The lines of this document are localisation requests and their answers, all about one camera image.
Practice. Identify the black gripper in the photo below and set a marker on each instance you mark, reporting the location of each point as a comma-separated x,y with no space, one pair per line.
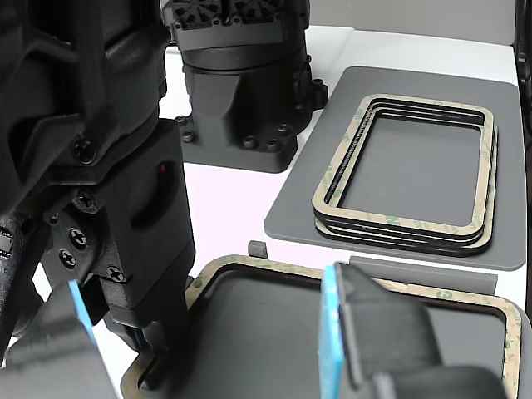
166,257

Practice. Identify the grey holder plate with ridges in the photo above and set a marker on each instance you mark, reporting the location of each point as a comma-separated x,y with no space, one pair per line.
270,332

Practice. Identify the dark enclosure side panel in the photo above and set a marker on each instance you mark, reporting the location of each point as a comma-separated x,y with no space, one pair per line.
524,62

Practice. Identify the grey flat tray plate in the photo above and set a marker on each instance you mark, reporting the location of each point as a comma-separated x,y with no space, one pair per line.
299,199

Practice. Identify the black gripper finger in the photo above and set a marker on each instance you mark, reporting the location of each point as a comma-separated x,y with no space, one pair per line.
374,332
41,353

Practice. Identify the tan rectangular frame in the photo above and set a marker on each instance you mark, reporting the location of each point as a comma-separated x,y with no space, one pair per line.
374,237
374,229
291,266
374,216

